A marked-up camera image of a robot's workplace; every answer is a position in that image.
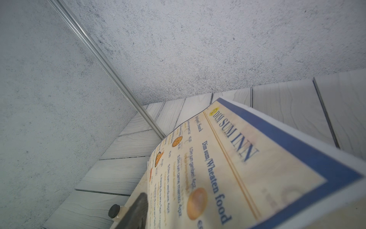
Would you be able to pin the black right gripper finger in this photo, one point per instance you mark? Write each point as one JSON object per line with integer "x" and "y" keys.
{"x": 136, "y": 216}

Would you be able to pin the Dim Sum Inn blue-bordered menu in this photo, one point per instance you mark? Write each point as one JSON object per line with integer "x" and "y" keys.
{"x": 232, "y": 167}

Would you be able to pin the small black-capped glass bottle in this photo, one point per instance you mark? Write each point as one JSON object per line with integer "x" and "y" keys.
{"x": 117, "y": 212}

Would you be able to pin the aluminium left corner post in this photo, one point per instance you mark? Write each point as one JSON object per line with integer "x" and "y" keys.
{"x": 67, "y": 15}

